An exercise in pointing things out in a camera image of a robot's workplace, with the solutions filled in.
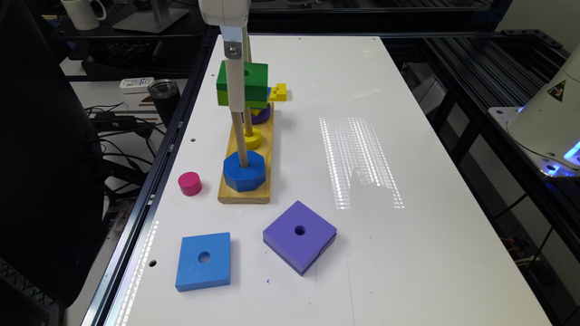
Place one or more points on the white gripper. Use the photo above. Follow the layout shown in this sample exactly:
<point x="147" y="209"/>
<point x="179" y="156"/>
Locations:
<point x="231" y="15"/>

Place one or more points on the green square block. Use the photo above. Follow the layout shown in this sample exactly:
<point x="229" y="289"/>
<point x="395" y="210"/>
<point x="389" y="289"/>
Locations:
<point x="256" y="85"/>

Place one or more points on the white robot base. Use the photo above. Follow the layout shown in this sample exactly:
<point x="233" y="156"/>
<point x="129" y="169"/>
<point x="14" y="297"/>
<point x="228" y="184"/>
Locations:
<point x="547" y="127"/>

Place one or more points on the small yellow block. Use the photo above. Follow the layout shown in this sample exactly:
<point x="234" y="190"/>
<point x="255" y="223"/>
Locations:
<point x="279" y="92"/>

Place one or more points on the purple round block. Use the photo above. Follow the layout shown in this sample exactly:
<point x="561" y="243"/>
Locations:
<point x="264" y="116"/>

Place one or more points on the blue octagon block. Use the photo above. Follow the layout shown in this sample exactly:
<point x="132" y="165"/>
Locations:
<point x="245" y="179"/>

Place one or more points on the pink cylinder block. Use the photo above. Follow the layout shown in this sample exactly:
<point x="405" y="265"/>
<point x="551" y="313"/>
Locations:
<point x="190" y="184"/>

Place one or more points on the large purple square block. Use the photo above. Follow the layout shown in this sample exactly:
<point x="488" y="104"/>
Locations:
<point x="299" y="236"/>

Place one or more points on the large blue square block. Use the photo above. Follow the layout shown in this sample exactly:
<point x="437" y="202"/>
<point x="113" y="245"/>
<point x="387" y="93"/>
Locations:
<point x="204" y="261"/>

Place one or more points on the rear wooden peg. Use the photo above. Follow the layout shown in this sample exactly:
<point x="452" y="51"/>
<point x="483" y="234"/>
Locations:
<point x="246" y="45"/>

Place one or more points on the wooden peg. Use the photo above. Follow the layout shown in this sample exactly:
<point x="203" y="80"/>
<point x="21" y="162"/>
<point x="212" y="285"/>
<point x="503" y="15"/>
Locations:
<point x="240" y="138"/>
<point x="248" y="127"/>
<point x="246" y="45"/>

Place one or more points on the grey monitor stand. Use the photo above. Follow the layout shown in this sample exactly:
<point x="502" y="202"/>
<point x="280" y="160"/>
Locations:
<point x="159" y="19"/>

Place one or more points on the front wooden peg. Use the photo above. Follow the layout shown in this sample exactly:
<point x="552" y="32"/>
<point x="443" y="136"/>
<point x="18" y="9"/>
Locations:
<point x="240" y="138"/>

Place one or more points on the black tumbler cup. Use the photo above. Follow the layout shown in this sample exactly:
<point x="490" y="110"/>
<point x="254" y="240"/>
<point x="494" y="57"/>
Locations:
<point x="165" y="95"/>

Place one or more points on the middle wooden peg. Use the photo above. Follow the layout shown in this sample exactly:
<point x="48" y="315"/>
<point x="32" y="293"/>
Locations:
<point x="248" y="127"/>

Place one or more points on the white remote device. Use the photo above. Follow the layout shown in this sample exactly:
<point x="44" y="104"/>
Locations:
<point x="136" y="85"/>

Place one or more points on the white mug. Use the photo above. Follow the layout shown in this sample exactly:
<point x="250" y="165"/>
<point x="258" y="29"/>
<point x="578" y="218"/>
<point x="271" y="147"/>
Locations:
<point x="82" y="14"/>

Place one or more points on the wooden peg base board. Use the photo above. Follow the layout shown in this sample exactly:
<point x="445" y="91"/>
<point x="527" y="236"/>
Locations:
<point x="227" y="195"/>

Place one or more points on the black office chair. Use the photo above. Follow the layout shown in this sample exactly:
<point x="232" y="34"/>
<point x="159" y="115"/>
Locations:
<point x="51" y="165"/>

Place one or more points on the yellow ring block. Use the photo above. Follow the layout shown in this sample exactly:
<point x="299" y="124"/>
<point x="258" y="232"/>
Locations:
<point x="254" y="140"/>

